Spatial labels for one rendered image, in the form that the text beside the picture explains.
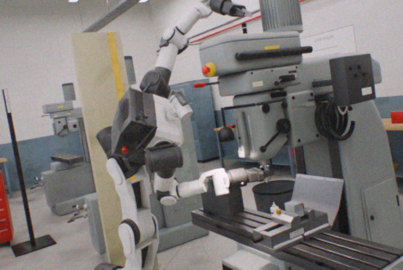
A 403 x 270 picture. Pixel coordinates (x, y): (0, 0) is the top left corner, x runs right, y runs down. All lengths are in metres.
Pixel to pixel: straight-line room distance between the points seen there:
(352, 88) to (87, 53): 2.21
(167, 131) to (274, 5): 0.80
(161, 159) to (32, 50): 9.26
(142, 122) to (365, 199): 1.19
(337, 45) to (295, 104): 4.94
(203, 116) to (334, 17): 3.96
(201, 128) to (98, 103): 6.05
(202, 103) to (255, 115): 7.46
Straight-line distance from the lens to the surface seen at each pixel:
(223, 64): 1.64
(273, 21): 1.95
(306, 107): 1.91
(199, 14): 2.00
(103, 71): 3.32
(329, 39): 6.85
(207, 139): 9.23
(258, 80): 1.71
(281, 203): 3.78
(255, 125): 1.75
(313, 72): 1.98
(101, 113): 3.28
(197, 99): 9.09
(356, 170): 2.09
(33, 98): 10.55
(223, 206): 2.19
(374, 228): 2.22
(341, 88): 1.76
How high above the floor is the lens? 1.66
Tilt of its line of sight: 4 degrees down
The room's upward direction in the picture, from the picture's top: 9 degrees counter-clockwise
